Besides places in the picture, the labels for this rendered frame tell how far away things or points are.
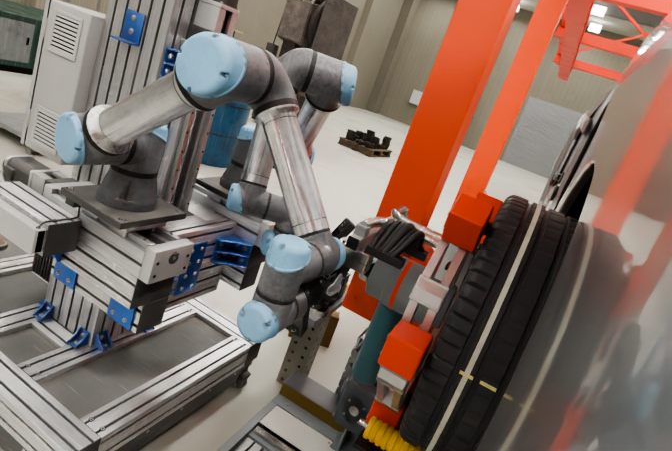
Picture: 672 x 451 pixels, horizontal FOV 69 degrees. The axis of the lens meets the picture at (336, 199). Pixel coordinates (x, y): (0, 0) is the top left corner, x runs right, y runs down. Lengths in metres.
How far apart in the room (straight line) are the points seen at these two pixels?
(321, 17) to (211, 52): 7.81
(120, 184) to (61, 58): 0.55
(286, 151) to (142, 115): 0.30
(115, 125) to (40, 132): 0.69
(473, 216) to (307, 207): 0.34
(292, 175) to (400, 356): 0.41
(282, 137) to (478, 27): 0.87
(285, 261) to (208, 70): 0.36
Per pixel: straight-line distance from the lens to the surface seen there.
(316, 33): 8.69
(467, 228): 1.03
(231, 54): 0.91
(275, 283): 0.88
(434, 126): 1.65
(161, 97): 1.03
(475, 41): 1.66
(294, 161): 0.99
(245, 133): 1.68
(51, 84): 1.76
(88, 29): 1.65
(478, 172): 3.58
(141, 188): 1.33
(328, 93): 1.37
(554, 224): 1.14
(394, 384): 1.12
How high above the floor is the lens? 1.31
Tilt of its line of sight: 14 degrees down
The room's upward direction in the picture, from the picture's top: 20 degrees clockwise
